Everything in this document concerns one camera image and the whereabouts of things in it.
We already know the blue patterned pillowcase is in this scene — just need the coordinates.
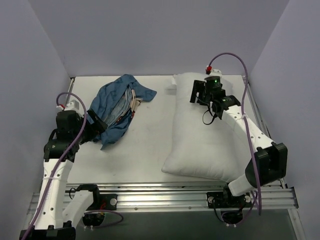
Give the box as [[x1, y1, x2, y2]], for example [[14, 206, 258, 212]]
[[89, 74, 157, 150]]

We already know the white pillow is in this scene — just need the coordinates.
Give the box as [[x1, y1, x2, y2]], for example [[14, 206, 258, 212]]
[[161, 72, 251, 182]]

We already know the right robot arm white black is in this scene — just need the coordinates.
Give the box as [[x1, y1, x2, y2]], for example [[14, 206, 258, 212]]
[[190, 76, 288, 207]]

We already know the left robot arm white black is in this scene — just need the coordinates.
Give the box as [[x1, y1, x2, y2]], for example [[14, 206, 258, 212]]
[[19, 109, 107, 240]]

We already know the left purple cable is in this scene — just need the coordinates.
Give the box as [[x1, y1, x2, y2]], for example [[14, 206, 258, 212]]
[[22, 92, 125, 240]]

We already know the purple cable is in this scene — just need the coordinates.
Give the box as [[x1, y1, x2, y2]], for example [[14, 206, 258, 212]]
[[22, 92, 125, 240], [208, 52, 263, 216]]

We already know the aluminium left side rail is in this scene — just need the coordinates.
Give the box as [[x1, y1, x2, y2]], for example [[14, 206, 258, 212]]
[[44, 77, 75, 181]]

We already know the aluminium rail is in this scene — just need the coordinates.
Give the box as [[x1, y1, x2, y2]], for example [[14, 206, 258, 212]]
[[241, 75, 288, 188], [44, 77, 75, 181]]

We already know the aluminium right side rail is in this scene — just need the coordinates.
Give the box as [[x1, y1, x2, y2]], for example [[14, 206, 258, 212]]
[[241, 75, 288, 188]]

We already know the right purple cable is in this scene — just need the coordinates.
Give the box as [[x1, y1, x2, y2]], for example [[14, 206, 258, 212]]
[[208, 52, 263, 216]]

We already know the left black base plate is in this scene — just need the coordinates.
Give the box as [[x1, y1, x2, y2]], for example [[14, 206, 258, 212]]
[[97, 193, 118, 211]]

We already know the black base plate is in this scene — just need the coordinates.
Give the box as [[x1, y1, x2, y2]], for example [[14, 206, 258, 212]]
[[206, 191, 252, 209], [97, 193, 118, 211]]

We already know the aluminium front rail frame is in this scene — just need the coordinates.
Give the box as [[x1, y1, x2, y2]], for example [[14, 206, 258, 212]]
[[29, 183, 300, 213]]

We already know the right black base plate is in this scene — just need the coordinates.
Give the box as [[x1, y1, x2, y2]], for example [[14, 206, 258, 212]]
[[206, 191, 252, 209]]

